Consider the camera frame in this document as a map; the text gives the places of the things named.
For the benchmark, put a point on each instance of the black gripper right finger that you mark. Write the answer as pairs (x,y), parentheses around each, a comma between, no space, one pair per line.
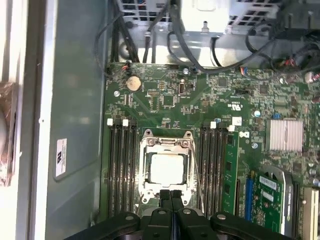
(177,200)

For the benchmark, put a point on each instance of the silver square CPU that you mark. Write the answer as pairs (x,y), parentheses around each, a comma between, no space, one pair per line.
(168,168)

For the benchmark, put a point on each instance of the white label sticker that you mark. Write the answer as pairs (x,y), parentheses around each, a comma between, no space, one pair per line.
(61,157)

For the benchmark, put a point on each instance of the CPU socket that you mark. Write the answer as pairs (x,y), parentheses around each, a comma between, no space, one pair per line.
(166,142)

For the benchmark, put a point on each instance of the black graphics card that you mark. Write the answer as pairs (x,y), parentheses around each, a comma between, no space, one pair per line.
(270,200)

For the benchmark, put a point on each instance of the white expansion slot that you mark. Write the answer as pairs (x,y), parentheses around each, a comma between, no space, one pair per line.
(311,215)

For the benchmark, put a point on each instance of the black RAM slot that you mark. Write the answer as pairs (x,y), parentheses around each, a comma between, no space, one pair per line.
(212,170)
(111,170)
(205,170)
(133,170)
(220,170)
(119,170)
(126,170)

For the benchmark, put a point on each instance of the round coin battery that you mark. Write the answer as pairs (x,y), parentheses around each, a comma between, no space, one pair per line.
(133,83)

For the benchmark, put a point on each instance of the green motherboard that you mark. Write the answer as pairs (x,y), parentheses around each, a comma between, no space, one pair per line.
(200,100)

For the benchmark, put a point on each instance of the blue expansion slot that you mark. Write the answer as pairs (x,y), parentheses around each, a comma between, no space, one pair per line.
(248,200)

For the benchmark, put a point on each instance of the silver finned heatsink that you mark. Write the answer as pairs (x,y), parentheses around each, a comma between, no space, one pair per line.
(284,135)

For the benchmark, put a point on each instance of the green RAM stick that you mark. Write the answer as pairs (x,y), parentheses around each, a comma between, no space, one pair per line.
(230,175)

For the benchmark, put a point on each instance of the metal socket cover frame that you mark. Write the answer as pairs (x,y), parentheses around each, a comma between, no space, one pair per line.
(146,170)

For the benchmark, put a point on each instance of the silver metal drive cage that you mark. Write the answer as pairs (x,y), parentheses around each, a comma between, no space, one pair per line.
(200,17)

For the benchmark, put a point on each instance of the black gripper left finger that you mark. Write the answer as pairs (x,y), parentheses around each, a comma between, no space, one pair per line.
(165,200)

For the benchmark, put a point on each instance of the black open PC case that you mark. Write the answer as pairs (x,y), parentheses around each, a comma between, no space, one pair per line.
(75,100)

